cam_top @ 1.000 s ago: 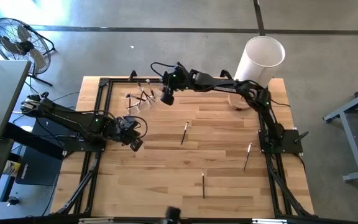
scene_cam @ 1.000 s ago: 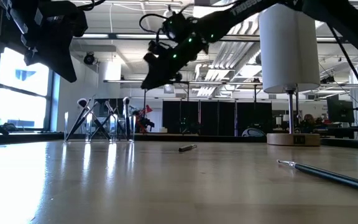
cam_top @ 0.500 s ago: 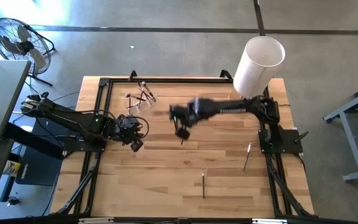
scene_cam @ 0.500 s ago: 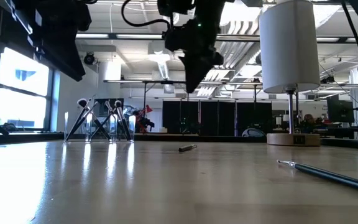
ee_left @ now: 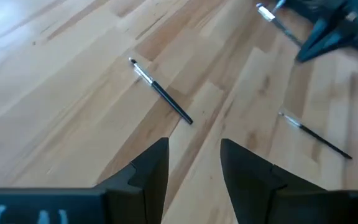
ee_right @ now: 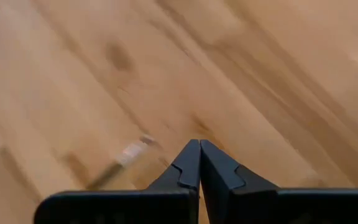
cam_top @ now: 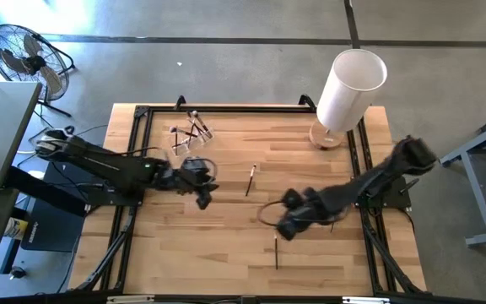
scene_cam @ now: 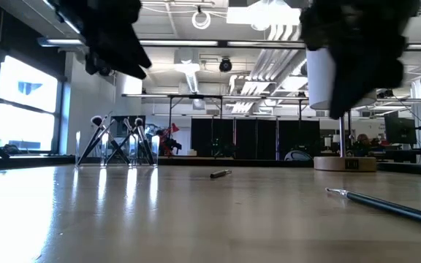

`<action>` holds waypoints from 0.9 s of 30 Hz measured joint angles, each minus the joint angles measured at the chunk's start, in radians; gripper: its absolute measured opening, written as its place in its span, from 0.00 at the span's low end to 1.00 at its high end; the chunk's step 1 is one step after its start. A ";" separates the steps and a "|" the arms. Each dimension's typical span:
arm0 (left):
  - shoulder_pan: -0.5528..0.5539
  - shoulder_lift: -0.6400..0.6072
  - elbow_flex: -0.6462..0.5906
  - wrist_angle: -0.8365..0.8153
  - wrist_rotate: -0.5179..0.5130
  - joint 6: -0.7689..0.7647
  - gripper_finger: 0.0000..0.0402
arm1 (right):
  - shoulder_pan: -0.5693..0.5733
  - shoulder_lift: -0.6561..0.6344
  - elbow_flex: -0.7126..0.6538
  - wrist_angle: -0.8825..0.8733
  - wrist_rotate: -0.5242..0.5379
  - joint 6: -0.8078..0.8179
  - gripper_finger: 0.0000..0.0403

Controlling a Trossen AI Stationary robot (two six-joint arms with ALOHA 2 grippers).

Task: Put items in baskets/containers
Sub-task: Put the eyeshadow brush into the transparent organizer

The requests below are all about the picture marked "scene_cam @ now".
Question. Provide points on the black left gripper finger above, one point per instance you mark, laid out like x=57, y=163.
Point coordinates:
x=137, y=51
x=123, y=60

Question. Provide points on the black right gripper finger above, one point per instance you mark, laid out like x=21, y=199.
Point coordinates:
x=342, y=84
x=378, y=76

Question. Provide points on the black makeup brush round head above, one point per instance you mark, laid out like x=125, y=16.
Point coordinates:
x=96, y=121

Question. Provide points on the makeup brush white head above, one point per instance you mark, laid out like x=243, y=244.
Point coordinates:
x=121, y=145

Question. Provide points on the black makeup brush dark bristles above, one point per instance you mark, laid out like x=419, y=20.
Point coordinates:
x=219, y=174

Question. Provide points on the long ceiling light strip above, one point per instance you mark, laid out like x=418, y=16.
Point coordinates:
x=265, y=44
x=177, y=43

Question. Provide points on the black computer monitor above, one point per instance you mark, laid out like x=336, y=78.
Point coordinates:
x=400, y=129

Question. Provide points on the person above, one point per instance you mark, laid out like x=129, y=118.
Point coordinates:
x=363, y=139

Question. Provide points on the white shade lamp wooden base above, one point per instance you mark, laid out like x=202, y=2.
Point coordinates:
x=331, y=164

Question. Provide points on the red and black machine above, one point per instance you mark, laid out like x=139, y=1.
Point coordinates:
x=174, y=128

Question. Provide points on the clear acrylic brush organizer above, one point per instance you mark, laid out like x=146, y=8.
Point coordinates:
x=77, y=146

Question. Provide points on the black partition panels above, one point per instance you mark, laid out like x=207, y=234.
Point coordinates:
x=254, y=139

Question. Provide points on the large bright window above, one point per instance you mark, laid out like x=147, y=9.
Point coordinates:
x=24, y=95

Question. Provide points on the dark wall screen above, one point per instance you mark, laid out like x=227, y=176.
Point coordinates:
x=121, y=122

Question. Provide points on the black ceiling dome camera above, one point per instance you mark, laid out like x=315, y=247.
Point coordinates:
x=225, y=65

